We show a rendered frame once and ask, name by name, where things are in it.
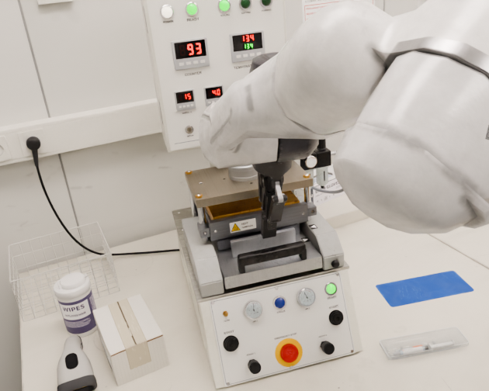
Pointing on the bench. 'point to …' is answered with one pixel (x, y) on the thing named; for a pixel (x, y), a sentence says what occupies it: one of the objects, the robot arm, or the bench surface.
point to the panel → (280, 328)
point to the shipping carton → (130, 339)
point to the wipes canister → (76, 303)
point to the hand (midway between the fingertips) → (268, 223)
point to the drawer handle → (271, 254)
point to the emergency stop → (289, 353)
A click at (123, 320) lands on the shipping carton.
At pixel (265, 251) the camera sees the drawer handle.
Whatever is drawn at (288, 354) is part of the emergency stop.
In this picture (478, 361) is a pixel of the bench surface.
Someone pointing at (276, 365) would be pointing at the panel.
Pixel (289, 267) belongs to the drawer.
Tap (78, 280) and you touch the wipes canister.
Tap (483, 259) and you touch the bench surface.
